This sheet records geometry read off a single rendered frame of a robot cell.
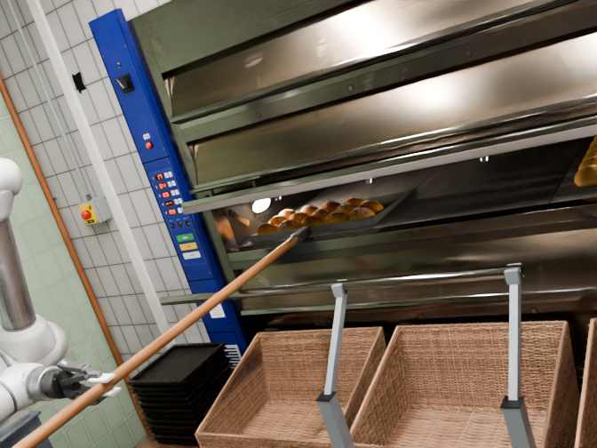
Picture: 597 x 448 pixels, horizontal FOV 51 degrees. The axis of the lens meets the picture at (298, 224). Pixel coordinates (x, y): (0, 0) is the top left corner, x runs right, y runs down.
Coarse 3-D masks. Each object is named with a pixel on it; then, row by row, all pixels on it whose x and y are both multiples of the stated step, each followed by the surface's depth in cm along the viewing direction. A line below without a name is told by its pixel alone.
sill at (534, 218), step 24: (480, 216) 189; (504, 216) 183; (528, 216) 179; (552, 216) 176; (576, 216) 172; (312, 240) 223; (336, 240) 216; (360, 240) 211; (384, 240) 206; (408, 240) 202
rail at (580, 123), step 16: (544, 128) 155; (560, 128) 153; (576, 128) 151; (464, 144) 166; (480, 144) 164; (496, 144) 162; (384, 160) 180; (400, 160) 177; (416, 160) 174; (320, 176) 192; (336, 176) 189; (240, 192) 211; (256, 192) 207
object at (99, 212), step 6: (96, 198) 266; (102, 198) 267; (78, 204) 267; (84, 204) 265; (90, 204) 263; (96, 204) 264; (102, 204) 267; (84, 210) 266; (90, 210) 264; (96, 210) 264; (102, 210) 266; (108, 210) 269; (96, 216) 264; (102, 216) 266; (108, 216) 269; (84, 222) 269; (90, 222) 267; (96, 222) 265
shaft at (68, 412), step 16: (288, 240) 220; (272, 256) 210; (256, 272) 202; (224, 288) 191; (208, 304) 183; (192, 320) 176; (160, 336) 168; (176, 336) 171; (144, 352) 162; (128, 368) 157; (96, 384) 150; (112, 384) 152; (80, 400) 145; (64, 416) 141; (32, 432) 136; (48, 432) 137
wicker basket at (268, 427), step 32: (256, 352) 244; (288, 352) 239; (320, 352) 231; (352, 352) 224; (384, 352) 215; (320, 384) 233; (352, 384) 225; (256, 416) 238; (288, 416) 231; (320, 416) 224; (352, 416) 193
